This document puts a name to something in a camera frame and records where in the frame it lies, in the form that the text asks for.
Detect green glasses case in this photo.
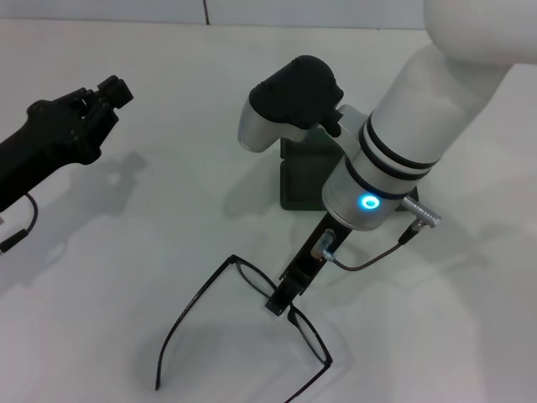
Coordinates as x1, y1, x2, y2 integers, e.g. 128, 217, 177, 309
279, 128, 421, 212

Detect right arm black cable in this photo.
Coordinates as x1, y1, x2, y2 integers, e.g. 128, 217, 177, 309
334, 196, 444, 273

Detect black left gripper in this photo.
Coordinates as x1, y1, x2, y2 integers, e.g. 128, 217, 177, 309
0, 75, 136, 213

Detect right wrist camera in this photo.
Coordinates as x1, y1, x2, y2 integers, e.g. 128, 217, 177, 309
237, 54, 367, 153

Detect right gripper silver plug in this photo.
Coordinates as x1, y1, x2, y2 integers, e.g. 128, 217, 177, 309
311, 229, 337, 259

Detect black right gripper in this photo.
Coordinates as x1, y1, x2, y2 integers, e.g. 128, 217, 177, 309
263, 212, 357, 317

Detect black glasses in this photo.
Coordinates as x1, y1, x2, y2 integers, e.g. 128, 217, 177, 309
154, 254, 334, 403

